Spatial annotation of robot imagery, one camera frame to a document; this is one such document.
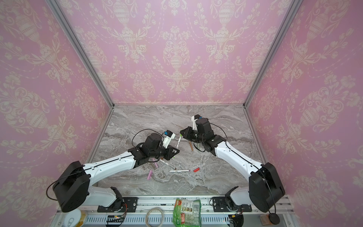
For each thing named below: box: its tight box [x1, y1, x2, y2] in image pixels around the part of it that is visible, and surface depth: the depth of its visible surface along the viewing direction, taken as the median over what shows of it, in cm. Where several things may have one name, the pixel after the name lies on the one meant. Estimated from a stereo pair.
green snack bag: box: [172, 197, 202, 227], surface depth 71 cm
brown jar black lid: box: [259, 212, 281, 226], surface depth 65 cm
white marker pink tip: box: [169, 169, 191, 173], surface depth 87 cm
